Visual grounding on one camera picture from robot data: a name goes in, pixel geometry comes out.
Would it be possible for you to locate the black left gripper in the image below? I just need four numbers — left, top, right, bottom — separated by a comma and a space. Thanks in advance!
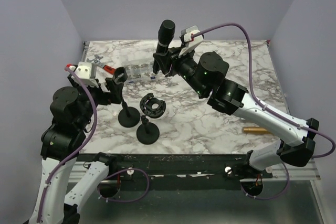
70, 73, 124, 128

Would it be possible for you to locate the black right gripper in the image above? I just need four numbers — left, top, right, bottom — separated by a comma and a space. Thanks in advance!
154, 45, 207, 97

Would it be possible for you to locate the black microphone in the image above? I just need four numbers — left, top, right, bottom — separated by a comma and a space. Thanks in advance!
154, 19, 176, 74

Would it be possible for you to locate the gold microphone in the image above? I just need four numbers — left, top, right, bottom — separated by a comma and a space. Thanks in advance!
243, 127, 271, 134

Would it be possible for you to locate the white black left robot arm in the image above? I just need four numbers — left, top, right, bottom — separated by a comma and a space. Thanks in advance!
27, 78, 124, 223

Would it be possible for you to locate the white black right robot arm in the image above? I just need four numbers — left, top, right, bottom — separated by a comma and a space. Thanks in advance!
153, 48, 319, 178

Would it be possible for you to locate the clear plastic screw organizer box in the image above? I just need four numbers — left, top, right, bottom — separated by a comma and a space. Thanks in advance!
120, 46, 157, 83

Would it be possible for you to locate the red handled adjustable wrench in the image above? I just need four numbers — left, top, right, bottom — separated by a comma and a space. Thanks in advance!
86, 55, 115, 74

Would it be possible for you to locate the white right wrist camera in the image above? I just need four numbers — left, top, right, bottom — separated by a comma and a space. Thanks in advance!
178, 25, 204, 58

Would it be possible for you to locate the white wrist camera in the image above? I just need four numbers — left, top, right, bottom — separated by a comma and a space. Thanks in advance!
178, 25, 204, 58
75, 61, 99, 88

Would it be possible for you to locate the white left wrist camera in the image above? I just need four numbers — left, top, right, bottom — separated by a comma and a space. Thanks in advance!
75, 61, 99, 88

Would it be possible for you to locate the black round-base shock mount stand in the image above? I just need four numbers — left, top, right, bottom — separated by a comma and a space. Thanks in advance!
136, 93, 166, 145

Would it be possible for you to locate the black front mounting rail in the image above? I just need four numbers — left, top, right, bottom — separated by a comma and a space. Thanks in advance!
76, 151, 272, 192

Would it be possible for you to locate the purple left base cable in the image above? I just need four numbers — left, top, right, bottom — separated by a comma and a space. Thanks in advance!
97, 168, 151, 204

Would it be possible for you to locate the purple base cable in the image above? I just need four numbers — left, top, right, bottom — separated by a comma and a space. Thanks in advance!
240, 161, 291, 200
97, 168, 151, 204

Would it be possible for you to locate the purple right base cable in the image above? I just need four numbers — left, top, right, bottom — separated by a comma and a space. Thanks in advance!
240, 161, 291, 200

